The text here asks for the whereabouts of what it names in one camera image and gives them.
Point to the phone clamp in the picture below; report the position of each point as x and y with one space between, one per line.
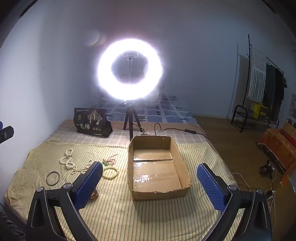
130 55

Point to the blue patterned blanket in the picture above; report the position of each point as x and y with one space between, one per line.
161 111

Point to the orange cloth covered furniture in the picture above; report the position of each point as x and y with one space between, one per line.
277 148

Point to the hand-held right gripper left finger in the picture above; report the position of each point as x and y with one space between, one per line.
89 185

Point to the black hanging garment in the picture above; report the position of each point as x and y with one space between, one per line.
279 92

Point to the cardboard box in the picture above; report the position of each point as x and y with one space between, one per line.
157 173

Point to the yellow box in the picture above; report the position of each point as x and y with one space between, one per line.
260 111

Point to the black clothes rack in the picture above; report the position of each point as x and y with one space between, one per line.
239 115

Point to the grey hanging garment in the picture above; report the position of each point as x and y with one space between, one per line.
269 85

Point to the yellow striped cloth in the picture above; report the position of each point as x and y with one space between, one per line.
115 220

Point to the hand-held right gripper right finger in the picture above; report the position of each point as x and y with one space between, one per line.
211 185

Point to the black clamp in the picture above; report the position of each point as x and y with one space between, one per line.
266 169

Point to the beige checked bed sheet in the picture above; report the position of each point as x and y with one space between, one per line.
187 136

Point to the black printed snack bag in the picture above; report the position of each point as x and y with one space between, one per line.
92 121

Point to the wooden box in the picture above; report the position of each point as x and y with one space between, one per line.
290 131

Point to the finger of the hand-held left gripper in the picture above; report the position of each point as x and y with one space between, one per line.
5 134

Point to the black tripod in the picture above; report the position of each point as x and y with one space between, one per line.
130 115

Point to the striped towel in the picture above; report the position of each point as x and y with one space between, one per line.
256 74

